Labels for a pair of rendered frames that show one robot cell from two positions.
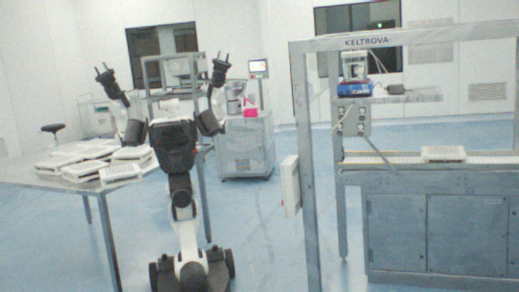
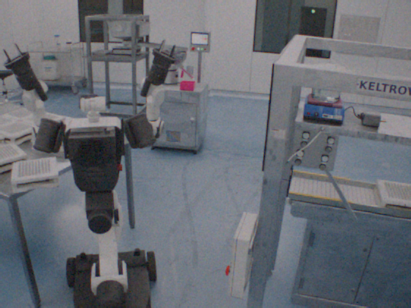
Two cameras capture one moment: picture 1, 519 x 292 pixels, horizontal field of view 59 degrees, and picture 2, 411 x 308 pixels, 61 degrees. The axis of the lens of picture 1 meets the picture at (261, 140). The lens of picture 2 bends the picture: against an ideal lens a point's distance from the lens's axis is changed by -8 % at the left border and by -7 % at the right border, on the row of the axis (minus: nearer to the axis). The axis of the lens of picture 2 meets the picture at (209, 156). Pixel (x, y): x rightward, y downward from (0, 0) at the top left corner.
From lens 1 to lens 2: 1.03 m
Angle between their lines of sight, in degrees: 12
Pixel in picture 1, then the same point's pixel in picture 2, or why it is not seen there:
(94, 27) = not seen: outside the picture
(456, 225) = (395, 267)
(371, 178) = (323, 213)
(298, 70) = (280, 109)
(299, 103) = (274, 155)
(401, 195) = (349, 232)
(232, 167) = (162, 137)
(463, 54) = not seen: hidden behind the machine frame
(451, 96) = not seen: hidden behind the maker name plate
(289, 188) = (240, 267)
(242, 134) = (175, 106)
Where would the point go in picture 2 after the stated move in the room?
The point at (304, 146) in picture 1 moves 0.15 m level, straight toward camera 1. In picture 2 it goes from (269, 210) to (274, 237)
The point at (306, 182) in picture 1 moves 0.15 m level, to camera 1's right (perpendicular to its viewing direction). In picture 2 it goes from (261, 252) to (302, 251)
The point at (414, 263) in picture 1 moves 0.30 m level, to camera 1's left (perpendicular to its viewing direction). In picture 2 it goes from (343, 294) to (296, 296)
